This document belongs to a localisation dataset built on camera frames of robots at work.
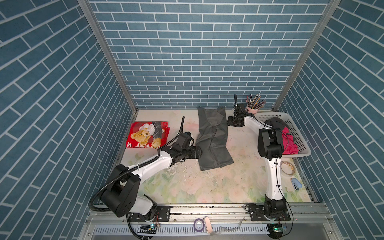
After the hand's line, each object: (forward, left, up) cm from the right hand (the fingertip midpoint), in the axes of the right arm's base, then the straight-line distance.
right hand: (229, 120), depth 110 cm
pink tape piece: (-66, +12, 0) cm, 67 cm away
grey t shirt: (-25, +11, -2) cm, 28 cm away
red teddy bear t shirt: (-19, +55, +3) cm, 58 cm away
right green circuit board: (-65, -20, -5) cm, 68 cm away
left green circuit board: (-69, +40, -6) cm, 80 cm away
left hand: (-32, +20, +6) cm, 38 cm away
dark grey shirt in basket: (-6, -31, +6) cm, 33 cm away
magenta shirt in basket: (-22, -35, +4) cm, 42 cm away
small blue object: (-43, -35, -2) cm, 55 cm away
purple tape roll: (-65, +15, -3) cm, 67 cm away
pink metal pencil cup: (+7, -18, +4) cm, 20 cm away
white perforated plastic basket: (-16, -43, +3) cm, 45 cm away
